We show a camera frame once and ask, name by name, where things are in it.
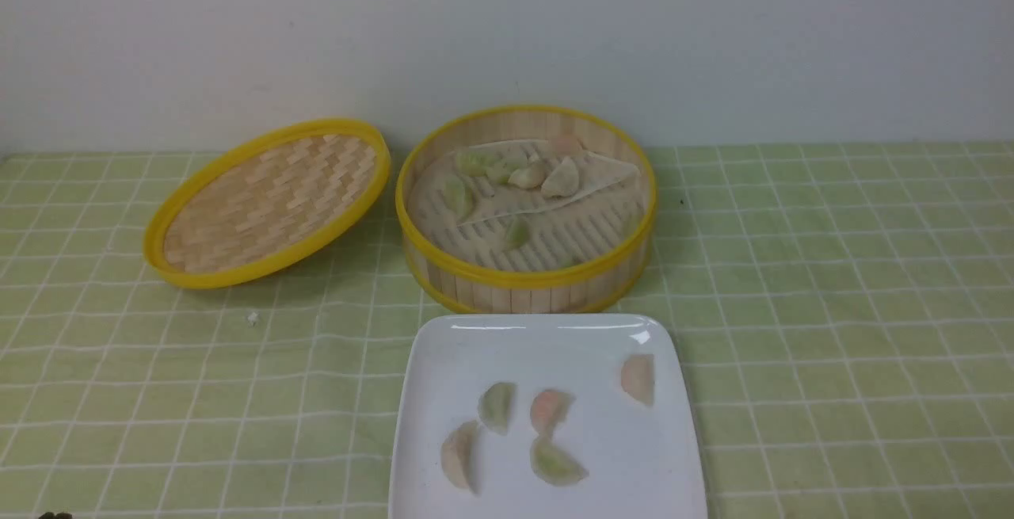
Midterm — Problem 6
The green dumpling plate bottom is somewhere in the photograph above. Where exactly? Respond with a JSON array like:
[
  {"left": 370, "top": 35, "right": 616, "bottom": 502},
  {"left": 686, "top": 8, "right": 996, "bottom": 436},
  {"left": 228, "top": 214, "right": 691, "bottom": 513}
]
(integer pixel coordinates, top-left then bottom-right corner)
[{"left": 529, "top": 436, "right": 588, "bottom": 487}]

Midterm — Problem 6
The yellow rimmed bamboo steamer basket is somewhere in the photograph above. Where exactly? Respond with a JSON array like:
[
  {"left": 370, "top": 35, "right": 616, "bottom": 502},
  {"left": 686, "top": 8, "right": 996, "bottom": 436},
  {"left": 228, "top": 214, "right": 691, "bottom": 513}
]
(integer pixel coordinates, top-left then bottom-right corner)
[{"left": 395, "top": 106, "right": 657, "bottom": 313}]

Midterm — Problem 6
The beige dumpling plate left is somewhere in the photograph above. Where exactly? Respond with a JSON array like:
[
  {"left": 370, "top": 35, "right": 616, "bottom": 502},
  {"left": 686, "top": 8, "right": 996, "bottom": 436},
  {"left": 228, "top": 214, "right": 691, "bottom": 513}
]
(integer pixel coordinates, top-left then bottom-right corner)
[{"left": 440, "top": 419, "right": 479, "bottom": 494}]

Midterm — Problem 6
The yellow rimmed woven steamer lid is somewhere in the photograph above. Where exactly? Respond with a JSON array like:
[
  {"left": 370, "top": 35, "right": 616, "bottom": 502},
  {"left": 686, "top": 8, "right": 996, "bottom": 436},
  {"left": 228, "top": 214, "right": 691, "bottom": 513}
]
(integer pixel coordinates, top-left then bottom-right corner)
[{"left": 143, "top": 119, "right": 392, "bottom": 289}]

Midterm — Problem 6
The white mesh steamer liner cloth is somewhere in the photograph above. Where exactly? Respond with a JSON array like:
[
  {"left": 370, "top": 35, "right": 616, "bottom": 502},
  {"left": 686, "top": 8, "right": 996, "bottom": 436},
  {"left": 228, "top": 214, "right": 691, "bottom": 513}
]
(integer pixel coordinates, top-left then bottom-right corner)
[{"left": 406, "top": 139, "right": 647, "bottom": 273}]

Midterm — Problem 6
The green dumpling steamer left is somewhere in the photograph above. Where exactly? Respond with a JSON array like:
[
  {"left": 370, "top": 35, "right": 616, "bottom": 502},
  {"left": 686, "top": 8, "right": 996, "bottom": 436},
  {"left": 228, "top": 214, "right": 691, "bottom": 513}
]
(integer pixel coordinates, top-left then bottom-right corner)
[{"left": 440, "top": 173, "right": 475, "bottom": 223}]

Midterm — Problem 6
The green dumpling on plate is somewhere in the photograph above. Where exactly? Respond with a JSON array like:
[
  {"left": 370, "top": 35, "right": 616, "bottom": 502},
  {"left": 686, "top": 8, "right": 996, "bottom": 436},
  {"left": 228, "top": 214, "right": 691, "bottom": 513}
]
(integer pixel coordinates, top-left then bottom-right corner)
[{"left": 478, "top": 381, "right": 517, "bottom": 436}]

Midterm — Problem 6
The green dumpling upper left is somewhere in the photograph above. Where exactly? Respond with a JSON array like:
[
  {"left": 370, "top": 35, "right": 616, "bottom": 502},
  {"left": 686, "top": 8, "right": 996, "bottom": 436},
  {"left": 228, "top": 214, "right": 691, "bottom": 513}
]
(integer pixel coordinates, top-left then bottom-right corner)
[{"left": 453, "top": 148, "right": 499, "bottom": 178}]

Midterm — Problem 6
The pink dumpling on plate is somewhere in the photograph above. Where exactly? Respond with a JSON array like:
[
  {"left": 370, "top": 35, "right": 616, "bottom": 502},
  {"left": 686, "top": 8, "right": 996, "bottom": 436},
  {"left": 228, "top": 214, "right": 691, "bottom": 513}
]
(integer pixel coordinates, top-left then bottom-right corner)
[{"left": 530, "top": 388, "right": 574, "bottom": 437}]

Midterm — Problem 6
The green dumpling steamer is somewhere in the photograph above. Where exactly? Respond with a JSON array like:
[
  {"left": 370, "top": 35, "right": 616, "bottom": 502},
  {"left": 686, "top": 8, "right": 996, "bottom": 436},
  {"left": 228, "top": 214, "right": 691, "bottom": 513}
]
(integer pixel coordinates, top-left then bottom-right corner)
[
  {"left": 440, "top": 173, "right": 475, "bottom": 223},
  {"left": 502, "top": 218, "right": 530, "bottom": 251}
]

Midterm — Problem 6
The green dumpling steamer front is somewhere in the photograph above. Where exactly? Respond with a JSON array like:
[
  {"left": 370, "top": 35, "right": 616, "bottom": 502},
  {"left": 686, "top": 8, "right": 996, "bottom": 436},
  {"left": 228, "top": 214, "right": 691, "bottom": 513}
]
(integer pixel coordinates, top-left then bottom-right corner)
[{"left": 502, "top": 218, "right": 530, "bottom": 251}]

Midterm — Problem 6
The beige dumpling steamer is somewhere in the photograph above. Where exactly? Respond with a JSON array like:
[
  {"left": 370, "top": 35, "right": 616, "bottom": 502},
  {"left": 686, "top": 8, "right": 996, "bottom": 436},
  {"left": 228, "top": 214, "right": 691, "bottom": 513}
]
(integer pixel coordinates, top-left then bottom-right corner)
[{"left": 540, "top": 157, "right": 580, "bottom": 198}]

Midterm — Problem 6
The pale green dumpling upper middle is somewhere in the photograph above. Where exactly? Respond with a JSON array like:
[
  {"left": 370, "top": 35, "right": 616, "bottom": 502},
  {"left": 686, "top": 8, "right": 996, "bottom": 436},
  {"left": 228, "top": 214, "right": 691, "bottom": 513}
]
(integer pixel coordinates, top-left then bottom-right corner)
[{"left": 484, "top": 153, "right": 528, "bottom": 186}]

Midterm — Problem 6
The beige dumpling in steamer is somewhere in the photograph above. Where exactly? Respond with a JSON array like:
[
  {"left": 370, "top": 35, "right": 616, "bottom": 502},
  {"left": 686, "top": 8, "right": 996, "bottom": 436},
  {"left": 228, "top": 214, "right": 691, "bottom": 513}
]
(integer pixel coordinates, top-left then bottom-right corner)
[{"left": 507, "top": 159, "right": 548, "bottom": 190}]

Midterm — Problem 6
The green checked tablecloth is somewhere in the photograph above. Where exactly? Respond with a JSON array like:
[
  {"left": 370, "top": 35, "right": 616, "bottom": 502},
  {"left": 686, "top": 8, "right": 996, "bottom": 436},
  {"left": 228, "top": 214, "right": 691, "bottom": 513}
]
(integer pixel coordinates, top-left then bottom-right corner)
[{"left": 1, "top": 143, "right": 1013, "bottom": 518}]

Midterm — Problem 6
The white square plate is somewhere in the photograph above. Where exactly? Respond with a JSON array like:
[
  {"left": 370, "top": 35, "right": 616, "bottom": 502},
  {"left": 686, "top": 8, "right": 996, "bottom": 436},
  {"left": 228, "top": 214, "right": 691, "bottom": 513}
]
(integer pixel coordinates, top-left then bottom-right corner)
[{"left": 388, "top": 314, "right": 709, "bottom": 518}]

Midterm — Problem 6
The peach dumpling plate corner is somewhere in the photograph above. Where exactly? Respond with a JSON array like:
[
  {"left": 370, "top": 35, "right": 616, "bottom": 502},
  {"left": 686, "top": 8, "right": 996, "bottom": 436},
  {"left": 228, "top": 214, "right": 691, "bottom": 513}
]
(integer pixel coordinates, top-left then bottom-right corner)
[{"left": 619, "top": 353, "right": 655, "bottom": 407}]

